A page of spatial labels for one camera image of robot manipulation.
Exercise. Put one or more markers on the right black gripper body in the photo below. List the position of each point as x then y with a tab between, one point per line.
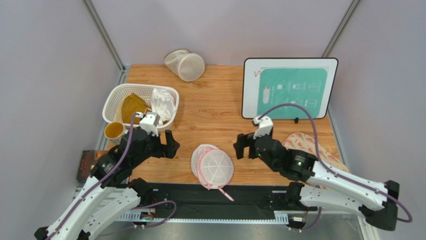
250	146

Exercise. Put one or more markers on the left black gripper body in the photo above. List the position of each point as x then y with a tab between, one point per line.
154	148

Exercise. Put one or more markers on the white mesh laundry bag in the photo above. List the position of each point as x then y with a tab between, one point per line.
213	168

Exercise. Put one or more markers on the white bra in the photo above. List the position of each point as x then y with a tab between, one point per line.
163	104

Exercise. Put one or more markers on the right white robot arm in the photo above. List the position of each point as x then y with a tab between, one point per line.
320	185

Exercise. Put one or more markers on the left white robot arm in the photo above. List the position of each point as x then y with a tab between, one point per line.
84	219

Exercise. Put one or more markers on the beige mesh laundry bag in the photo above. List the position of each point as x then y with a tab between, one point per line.
188	66

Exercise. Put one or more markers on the floral pink cloth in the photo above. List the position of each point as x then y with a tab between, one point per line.
306	143

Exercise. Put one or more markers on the patterned ceramic mug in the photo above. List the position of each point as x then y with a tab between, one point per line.
114	132

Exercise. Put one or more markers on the mustard yellow cloth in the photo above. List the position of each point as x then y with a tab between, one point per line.
132	104

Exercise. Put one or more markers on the white plastic basket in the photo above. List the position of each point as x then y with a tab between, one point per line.
112	108

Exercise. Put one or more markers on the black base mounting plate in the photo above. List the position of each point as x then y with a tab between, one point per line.
251	202

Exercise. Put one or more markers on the dark brown book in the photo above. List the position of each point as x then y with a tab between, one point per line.
88	160

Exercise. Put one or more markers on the whiteboard with teal sheet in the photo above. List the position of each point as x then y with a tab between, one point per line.
305	82

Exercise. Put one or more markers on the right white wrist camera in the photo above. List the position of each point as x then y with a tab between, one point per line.
264	126

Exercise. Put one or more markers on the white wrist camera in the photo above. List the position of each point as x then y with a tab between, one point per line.
264	126
148	122

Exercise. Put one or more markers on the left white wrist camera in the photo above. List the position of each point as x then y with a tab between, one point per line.
148	122

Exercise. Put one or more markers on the aluminium slotted rail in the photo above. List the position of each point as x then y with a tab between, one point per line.
139	215

